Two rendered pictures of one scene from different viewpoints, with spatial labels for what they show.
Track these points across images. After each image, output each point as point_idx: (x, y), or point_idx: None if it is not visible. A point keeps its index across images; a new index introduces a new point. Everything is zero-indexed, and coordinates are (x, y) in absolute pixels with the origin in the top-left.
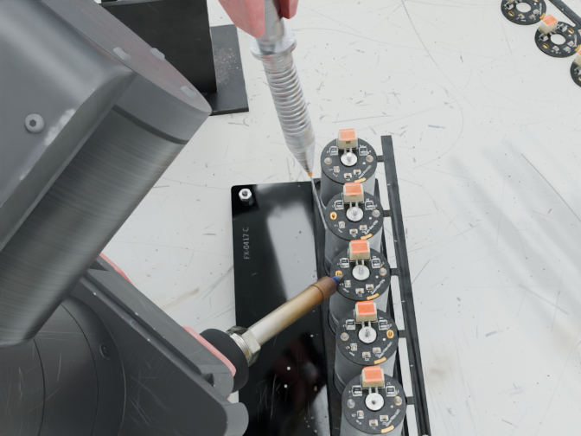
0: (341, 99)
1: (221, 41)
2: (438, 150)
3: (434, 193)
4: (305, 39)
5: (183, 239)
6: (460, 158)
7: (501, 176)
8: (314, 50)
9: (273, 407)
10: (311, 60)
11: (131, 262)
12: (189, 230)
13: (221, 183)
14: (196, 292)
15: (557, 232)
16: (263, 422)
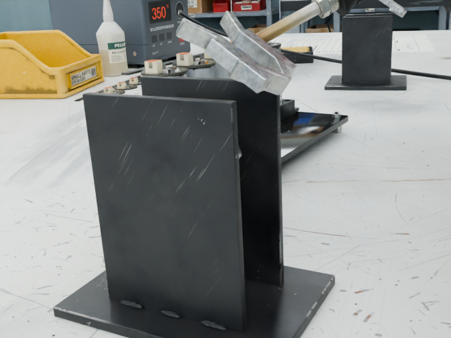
0: (60, 231)
1: (95, 296)
2: (51, 192)
3: (90, 179)
4: (9, 279)
5: (296, 201)
6: (45, 186)
7: (40, 175)
8: (19, 268)
9: (303, 128)
10: (35, 262)
11: (352, 201)
12: (286, 203)
13: None
14: (310, 181)
15: (57, 155)
16: (313, 127)
